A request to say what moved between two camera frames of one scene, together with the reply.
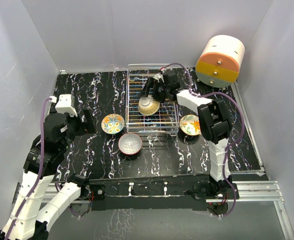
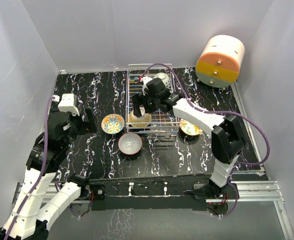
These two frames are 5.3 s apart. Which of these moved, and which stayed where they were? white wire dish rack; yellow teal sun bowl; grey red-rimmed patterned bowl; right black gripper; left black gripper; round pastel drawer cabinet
Moved: right black gripper; yellow teal sun bowl
Stayed: grey red-rimmed patterned bowl; white wire dish rack; round pastel drawer cabinet; left black gripper
